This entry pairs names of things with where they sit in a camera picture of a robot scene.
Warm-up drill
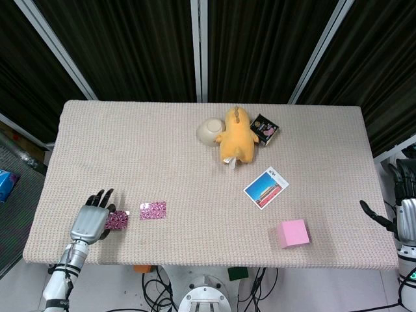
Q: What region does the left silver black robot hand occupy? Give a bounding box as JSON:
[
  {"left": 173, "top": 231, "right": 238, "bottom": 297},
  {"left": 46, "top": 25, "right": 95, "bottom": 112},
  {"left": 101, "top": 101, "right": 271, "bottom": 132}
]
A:
[{"left": 70, "top": 188, "right": 117, "bottom": 244}]

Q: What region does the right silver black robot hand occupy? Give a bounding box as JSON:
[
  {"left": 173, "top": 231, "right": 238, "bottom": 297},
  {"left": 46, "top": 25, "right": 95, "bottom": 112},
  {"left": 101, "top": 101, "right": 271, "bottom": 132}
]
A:
[{"left": 359, "top": 158, "right": 416, "bottom": 243}]

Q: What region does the pink patterned packet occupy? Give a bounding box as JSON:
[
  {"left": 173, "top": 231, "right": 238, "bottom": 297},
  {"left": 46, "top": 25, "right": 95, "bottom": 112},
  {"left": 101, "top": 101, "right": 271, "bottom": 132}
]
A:
[
  {"left": 139, "top": 201, "right": 168, "bottom": 221},
  {"left": 105, "top": 210, "right": 130, "bottom": 231}
]

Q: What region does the white grey robot base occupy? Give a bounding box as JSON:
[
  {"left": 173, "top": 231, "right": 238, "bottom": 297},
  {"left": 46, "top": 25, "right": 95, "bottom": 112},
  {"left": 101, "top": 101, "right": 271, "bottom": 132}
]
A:
[{"left": 177, "top": 274, "right": 240, "bottom": 312}]

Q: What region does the grey textured floor mat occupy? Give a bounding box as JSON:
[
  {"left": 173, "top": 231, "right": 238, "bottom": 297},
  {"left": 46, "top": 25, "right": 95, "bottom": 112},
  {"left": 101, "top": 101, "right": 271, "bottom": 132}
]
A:
[{"left": 0, "top": 142, "right": 48, "bottom": 279}]

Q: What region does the blue cardboard box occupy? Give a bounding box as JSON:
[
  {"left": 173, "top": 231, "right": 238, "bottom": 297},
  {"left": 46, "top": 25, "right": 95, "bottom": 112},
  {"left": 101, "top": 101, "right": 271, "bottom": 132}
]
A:
[{"left": 0, "top": 168, "right": 20, "bottom": 203}]

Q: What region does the beige waffle tablecloth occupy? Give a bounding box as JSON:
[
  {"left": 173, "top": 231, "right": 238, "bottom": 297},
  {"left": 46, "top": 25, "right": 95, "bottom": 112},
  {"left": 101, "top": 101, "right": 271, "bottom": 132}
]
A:
[{"left": 23, "top": 99, "right": 400, "bottom": 270}]

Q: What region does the pink cube block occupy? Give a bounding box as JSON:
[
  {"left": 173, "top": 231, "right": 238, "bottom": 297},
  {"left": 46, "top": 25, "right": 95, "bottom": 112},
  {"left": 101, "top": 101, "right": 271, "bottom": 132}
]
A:
[{"left": 275, "top": 218, "right": 311, "bottom": 250}]

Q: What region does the palace photo postcard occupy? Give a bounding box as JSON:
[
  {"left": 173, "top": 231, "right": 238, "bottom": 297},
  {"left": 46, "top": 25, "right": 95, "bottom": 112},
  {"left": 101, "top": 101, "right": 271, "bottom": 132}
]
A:
[{"left": 243, "top": 166, "right": 289, "bottom": 211}]

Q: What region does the beige bowl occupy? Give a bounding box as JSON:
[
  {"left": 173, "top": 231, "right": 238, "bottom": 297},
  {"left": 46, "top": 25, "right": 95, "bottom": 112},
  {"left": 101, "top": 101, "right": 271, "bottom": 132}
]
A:
[{"left": 196, "top": 117, "right": 227, "bottom": 146}]

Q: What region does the green button box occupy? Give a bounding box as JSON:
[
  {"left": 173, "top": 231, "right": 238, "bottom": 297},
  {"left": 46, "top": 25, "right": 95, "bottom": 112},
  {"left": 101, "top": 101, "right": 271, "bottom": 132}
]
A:
[{"left": 227, "top": 266, "right": 250, "bottom": 282}]

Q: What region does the black pleated curtain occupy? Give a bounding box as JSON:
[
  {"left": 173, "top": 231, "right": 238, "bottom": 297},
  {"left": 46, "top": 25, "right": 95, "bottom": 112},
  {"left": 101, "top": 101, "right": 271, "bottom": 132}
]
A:
[
  {"left": 296, "top": 0, "right": 416, "bottom": 157},
  {"left": 207, "top": 0, "right": 339, "bottom": 104},
  {"left": 32, "top": 0, "right": 198, "bottom": 102},
  {"left": 0, "top": 0, "right": 88, "bottom": 144}
]

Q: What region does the black snack packet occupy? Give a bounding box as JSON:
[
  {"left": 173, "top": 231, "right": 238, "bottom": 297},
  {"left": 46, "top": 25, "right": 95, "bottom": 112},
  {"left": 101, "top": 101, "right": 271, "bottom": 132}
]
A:
[{"left": 249, "top": 113, "right": 281, "bottom": 146}]

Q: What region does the yellow plush toy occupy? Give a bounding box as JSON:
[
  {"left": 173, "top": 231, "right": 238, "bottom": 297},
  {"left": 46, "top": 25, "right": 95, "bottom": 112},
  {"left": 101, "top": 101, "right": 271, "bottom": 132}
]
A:
[{"left": 214, "top": 106, "right": 260, "bottom": 170}]

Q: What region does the white metal frame post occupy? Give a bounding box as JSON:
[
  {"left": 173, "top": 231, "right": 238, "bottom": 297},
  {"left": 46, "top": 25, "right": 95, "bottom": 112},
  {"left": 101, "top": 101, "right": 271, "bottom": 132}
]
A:
[
  {"left": 373, "top": 133, "right": 416, "bottom": 165},
  {"left": 14, "top": 0, "right": 98, "bottom": 101},
  {"left": 0, "top": 112, "right": 55, "bottom": 151},
  {"left": 288, "top": 0, "right": 355, "bottom": 105},
  {"left": 190, "top": 0, "right": 209, "bottom": 103}
]

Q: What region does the black cable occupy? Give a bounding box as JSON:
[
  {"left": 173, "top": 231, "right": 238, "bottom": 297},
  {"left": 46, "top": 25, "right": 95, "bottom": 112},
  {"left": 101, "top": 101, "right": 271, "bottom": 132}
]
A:
[
  {"left": 328, "top": 297, "right": 404, "bottom": 312},
  {"left": 239, "top": 268, "right": 279, "bottom": 312},
  {"left": 141, "top": 266, "right": 179, "bottom": 312}
]

